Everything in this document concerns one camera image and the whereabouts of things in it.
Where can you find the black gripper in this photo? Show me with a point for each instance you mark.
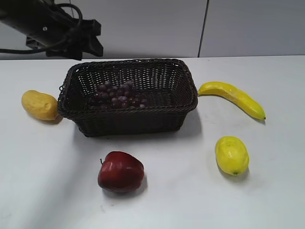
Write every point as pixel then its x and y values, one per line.
pixel 84 40

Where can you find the purple grape bunch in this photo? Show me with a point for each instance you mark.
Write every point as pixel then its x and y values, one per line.
pixel 110 96

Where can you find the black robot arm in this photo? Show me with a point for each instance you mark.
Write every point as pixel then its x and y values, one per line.
pixel 58 30

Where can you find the dark brown wicker basket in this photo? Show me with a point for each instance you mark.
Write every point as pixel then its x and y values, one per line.
pixel 166 84

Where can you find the yellow-orange potato-shaped fruit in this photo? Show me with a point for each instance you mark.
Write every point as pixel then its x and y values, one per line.
pixel 40 105

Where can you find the red apple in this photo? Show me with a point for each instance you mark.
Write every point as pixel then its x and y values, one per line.
pixel 120 173

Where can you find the yellow banana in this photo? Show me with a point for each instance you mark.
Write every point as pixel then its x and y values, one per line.
pixel 234 95

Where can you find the yellow lemon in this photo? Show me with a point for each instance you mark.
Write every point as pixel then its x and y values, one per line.
pixel 231 155

